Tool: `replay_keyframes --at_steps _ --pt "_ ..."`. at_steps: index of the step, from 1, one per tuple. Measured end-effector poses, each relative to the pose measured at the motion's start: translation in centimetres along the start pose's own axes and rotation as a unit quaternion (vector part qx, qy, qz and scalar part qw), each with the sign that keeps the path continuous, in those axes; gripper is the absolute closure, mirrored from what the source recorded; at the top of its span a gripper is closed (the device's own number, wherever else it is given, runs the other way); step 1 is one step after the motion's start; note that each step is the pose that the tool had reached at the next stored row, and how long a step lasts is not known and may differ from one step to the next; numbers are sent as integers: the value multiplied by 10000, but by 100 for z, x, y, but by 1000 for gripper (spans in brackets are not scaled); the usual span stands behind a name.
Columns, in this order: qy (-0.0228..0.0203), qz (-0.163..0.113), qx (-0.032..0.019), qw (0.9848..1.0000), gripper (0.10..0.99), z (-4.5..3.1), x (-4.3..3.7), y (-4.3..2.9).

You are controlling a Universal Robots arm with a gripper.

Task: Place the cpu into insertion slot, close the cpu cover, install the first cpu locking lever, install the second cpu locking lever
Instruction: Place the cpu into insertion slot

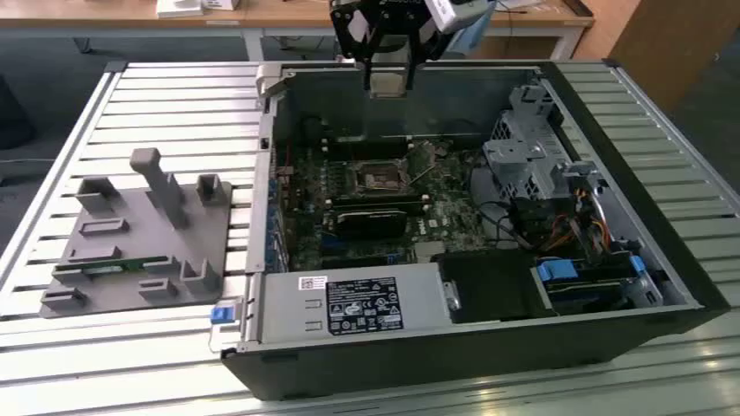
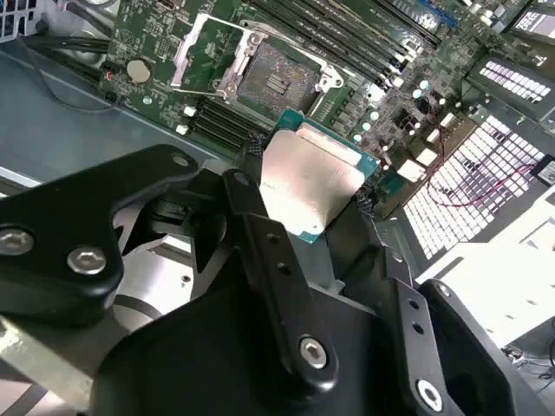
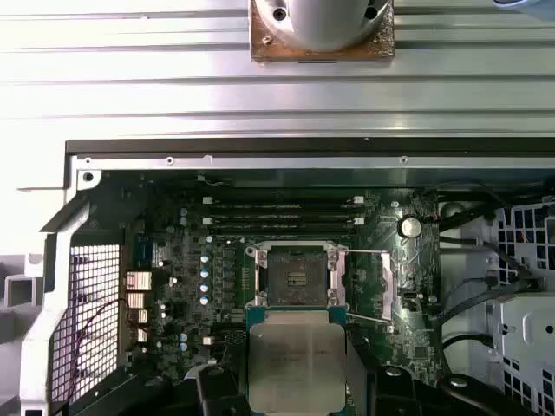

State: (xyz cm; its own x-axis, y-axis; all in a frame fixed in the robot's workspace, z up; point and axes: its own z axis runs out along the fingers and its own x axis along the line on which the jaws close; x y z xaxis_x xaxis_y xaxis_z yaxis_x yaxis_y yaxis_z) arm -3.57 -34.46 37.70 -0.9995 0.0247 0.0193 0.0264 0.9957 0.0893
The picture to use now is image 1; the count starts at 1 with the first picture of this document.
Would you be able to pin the white cardboard box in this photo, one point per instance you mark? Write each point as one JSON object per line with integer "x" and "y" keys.
{"x": 179, "y": 8}

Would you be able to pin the blue disk carrier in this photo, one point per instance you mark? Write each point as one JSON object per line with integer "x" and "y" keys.
{"x": 556, "y": 271}

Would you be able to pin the blue case latch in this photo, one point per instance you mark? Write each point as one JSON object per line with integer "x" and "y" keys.
{"x": 224, "y": 314}

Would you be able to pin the silver finned heatsink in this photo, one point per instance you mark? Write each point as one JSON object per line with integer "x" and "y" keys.
{"x": 431, "y": 252}

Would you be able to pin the black RAM slot bank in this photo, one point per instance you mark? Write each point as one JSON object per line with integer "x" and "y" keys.
{"x": 376, "y": 203}
{"x": 370, "y": 149}

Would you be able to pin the grey parts rack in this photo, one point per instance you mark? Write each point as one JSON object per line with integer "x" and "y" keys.
{"x": 191, "y": 234}

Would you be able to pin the black open PC case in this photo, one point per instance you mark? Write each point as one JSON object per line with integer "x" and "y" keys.
{"x": 404, "y": 368}

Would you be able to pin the black graphics card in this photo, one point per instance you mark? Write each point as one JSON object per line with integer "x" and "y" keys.
{"x": 370, "y": 225}

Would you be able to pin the silver CPU plate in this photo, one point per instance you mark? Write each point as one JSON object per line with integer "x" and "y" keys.
{"x": 388, "y": 84}

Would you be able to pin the green motherboard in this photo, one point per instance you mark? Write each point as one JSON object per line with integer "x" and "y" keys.
{"x": 451, "y": 203}

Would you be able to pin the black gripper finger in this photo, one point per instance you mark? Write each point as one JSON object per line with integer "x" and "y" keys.
{"x": 411, "y": 78}
{"x": 368, "y": 78}

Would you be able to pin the green RAM stick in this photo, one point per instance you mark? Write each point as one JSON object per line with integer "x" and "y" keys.
{"x": 132, "y": 263}

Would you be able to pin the metal disk bay cage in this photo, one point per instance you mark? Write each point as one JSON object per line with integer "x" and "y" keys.
{"x": 515, "y": 151}

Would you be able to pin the grey power supply unit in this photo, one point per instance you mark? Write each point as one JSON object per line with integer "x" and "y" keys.
{"x": 290, "y": 303}

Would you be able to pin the small blue clip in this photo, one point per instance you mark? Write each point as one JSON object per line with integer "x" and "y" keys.
{"x": 638, "y": 266}

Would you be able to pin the wooden cabinet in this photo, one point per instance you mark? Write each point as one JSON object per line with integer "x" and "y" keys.
{"x": 676, "y": 47}

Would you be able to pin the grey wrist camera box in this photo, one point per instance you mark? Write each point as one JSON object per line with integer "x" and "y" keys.
{"x": 456, "y": 13}

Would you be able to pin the black plastic shroud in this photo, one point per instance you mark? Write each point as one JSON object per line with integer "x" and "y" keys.
{"x": 491, "y": 286}

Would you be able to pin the wooden desk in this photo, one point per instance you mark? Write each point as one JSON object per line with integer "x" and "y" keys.
{"x": 87, "y": 21}
{"x": 290, "y": 17}

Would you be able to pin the CPU socket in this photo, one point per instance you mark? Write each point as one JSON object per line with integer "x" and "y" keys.
{"x": 376, "y": 177}

